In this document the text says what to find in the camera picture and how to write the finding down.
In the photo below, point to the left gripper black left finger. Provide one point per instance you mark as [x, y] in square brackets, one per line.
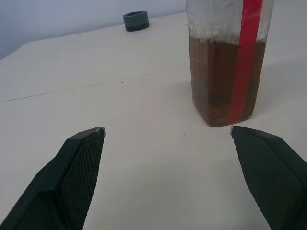
[69, 177]

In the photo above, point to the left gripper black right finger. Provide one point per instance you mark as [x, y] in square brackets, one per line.
[268, 172]

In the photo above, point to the bottle with brown liquid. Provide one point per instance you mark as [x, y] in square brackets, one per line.
[225, 72]

